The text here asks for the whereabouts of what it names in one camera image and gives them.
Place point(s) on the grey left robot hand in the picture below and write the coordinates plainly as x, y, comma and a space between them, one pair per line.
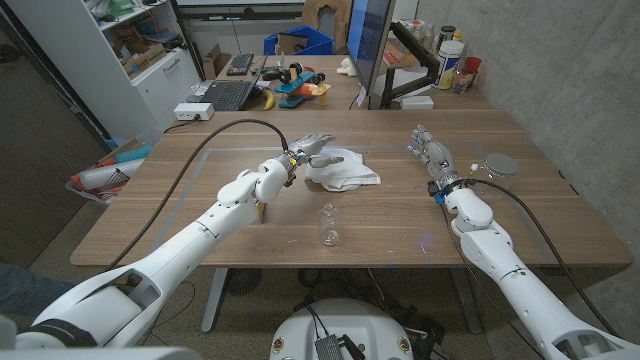
312, 145

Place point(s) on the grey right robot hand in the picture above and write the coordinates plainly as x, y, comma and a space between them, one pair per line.
437, 157

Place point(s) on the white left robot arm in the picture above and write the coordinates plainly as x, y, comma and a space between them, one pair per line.
175, 255

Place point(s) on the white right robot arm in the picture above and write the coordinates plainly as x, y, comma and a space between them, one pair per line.
500, 255

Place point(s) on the white napkin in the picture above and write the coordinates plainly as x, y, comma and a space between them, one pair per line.
345, 175

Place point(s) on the transparent plastic bottle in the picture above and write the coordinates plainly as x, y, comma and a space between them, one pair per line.
329, 230

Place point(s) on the colourful wooden toy airplane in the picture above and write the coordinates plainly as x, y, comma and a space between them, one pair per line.
300, 89

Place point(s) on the white flat box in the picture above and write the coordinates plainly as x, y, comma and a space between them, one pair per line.
417, 102

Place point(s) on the yellow banana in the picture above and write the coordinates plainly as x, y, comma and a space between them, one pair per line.
269, 101

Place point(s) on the round silver lid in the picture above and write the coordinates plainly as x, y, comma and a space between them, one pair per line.
501, 165

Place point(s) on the white sticky note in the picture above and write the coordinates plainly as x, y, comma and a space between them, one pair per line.
361, 96

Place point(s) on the small clear glass jar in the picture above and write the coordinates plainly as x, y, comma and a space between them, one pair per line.
462, 81

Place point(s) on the black computer mouse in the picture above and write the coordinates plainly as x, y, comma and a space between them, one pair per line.
270, 75

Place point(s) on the crumpled white tissue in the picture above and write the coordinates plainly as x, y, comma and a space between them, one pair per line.
346, 67

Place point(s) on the white labelled canister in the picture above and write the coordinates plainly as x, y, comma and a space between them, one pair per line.
448, 65

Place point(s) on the black laptop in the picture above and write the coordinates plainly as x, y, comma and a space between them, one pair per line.
227, 95

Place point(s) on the red cup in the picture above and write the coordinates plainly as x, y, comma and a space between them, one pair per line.
472, 64

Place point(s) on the blue plastic bin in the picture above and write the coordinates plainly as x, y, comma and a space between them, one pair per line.
310, 37

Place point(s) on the red snack box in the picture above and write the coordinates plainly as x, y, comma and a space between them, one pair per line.
397, 57

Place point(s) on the black keyboard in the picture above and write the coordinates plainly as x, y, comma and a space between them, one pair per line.
240, 64

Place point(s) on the black computer monitor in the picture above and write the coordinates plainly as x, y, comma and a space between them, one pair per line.
370, 40

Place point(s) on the white power strip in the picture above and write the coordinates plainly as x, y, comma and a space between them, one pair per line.
193, 111

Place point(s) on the brown cardboard box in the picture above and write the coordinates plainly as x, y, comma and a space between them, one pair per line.
215, 62

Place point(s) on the grey table leg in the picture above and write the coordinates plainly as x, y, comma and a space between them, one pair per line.
467, 300
214, 300

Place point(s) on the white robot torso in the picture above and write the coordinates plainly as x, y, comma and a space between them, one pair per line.
350, 320

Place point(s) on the teal foam roll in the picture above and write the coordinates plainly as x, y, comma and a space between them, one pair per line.
132, 153

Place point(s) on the white shelf cabinet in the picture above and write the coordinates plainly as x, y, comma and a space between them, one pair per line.
100, 85

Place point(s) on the person's leg in jeans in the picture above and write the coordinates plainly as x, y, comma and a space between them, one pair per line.
25, 290

